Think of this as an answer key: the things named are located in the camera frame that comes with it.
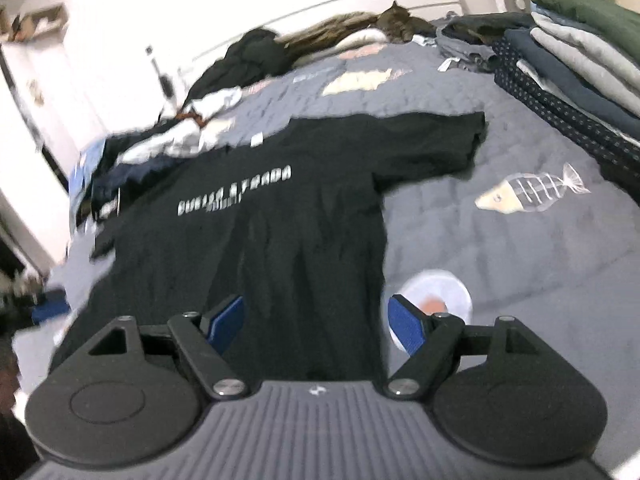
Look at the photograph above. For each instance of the small white shirt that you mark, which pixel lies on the small white shirt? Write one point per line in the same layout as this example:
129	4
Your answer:
215	100

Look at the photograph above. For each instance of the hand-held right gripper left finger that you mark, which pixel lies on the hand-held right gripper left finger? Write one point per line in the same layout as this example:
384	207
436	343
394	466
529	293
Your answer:
227	322

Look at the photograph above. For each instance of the grey folded garment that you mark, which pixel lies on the grey folded garment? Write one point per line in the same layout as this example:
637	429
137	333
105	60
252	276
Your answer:
462	50

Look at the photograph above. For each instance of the tabby cat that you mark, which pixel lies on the tabby cat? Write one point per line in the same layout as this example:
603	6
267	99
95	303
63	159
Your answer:
400	22

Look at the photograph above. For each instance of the stack of folded clothes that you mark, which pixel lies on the stack of folded clothes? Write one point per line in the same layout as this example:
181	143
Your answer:
575	85

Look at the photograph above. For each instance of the wall shelf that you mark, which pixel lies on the wall shelf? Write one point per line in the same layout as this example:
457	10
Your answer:
35	20

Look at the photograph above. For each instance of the black wall-hung device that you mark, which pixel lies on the black wall-hung device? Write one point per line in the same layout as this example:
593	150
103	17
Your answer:
162	80

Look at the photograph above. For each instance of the white door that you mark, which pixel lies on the white door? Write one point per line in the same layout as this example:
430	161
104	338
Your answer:
50	160

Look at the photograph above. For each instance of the black puffer jacket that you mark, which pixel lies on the black puffer jacket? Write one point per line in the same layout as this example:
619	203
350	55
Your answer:
250	55

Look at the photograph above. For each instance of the light blue cloth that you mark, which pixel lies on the light blue cloth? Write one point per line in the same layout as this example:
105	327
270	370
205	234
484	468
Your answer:
85	170

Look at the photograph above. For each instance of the grey fish-print blanket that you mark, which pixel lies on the grey fish-print blanket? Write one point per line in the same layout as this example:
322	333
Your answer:
500	260

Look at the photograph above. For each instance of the black folded pants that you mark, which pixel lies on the black folded pants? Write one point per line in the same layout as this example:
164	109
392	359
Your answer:
490	25

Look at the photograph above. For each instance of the white pillow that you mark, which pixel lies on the white pillow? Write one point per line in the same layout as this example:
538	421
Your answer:
362	37

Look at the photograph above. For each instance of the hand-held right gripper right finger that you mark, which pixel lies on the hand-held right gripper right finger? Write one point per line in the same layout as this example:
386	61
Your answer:
407	322

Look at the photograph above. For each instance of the black printed T-shirt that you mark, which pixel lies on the black printed T-shirt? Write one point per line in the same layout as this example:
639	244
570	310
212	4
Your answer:
300	240

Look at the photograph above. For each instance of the white grey shirt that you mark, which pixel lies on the white grey shirt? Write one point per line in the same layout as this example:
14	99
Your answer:
175	140

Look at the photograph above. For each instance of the brown fur coat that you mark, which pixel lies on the brown fur coat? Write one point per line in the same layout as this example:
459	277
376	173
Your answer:
330	27

